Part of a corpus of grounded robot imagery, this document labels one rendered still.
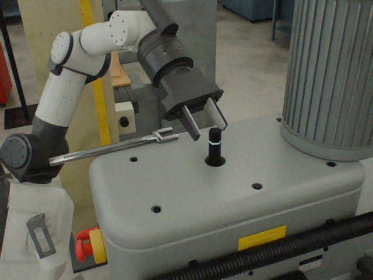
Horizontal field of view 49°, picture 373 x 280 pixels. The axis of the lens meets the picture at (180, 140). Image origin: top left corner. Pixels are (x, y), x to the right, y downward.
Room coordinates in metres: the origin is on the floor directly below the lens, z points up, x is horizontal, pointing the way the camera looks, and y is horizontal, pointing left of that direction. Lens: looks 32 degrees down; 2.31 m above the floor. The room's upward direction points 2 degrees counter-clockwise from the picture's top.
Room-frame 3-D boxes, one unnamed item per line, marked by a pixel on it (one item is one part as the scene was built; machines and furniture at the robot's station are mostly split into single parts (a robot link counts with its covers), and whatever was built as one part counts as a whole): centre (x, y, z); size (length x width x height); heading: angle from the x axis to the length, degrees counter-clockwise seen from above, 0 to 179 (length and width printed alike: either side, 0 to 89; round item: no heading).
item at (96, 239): (0.53, 0.16, 1.76); 0.06 x 0.02 x 0.06; 18
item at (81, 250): (0.52, 0.18, 1.76); 0.04 x 0.03 x 0.04; 18
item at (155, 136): (0.65, 0.12, 1.89); 0.24 x 0.04 x 0.01; 111
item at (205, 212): (0.61, -0.08, 1.81); 0.47 x 0.26 x 0.16; 108
